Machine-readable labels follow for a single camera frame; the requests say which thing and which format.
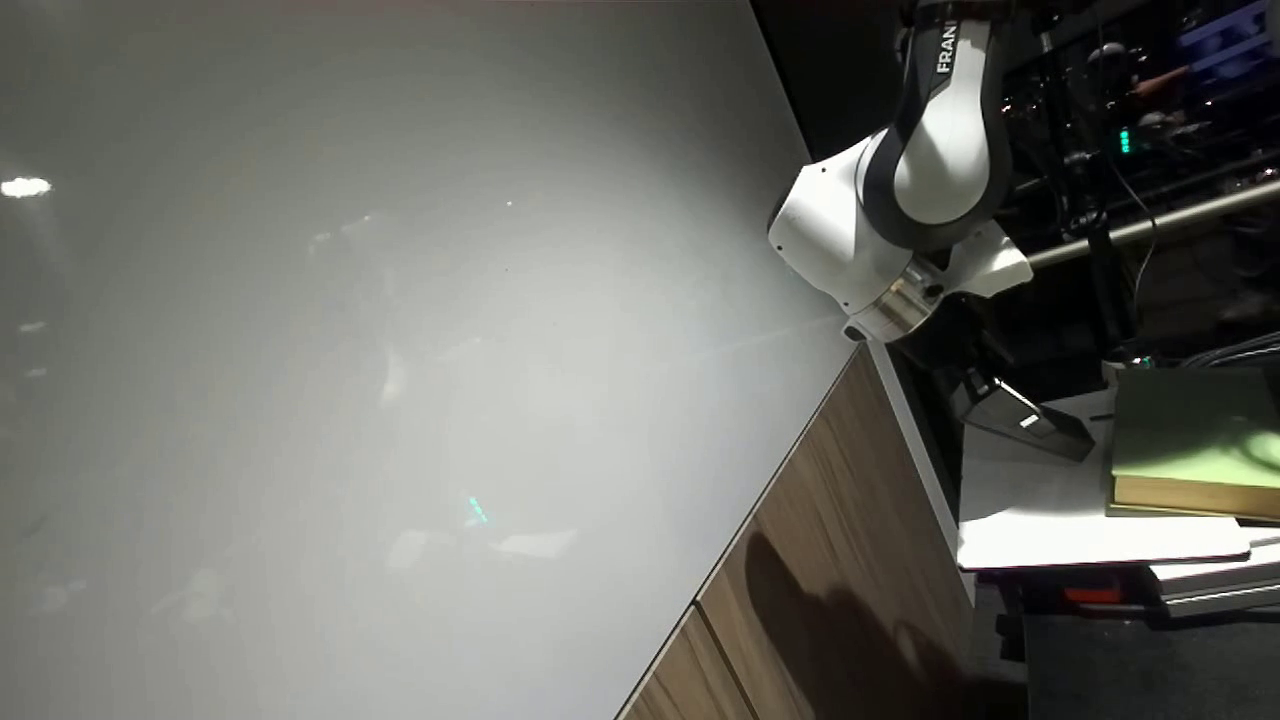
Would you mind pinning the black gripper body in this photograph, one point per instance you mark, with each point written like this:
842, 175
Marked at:
955, 345

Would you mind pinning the black whiteboard eraser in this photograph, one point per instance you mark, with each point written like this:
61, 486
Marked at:
1044, 424

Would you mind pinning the large glossy whiteboard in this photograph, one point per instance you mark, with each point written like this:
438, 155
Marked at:
334, 403

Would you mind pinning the silver metal rod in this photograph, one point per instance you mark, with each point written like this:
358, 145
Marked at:
1173, 217

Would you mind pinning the green hardcover book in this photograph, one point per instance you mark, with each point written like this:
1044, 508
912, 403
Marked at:
1194, 461

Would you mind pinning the small red object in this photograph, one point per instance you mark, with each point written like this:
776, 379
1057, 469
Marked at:
1101, 596

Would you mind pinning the black equipment rack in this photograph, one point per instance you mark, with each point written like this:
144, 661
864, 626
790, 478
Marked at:
1160, 123

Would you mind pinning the gray paper stack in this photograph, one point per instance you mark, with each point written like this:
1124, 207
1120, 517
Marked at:
1222, 581

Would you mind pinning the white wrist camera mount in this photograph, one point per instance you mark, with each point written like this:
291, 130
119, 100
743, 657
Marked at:
994, 266

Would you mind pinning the brown wooden wall panel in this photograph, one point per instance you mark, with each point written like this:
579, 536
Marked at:
826, 533

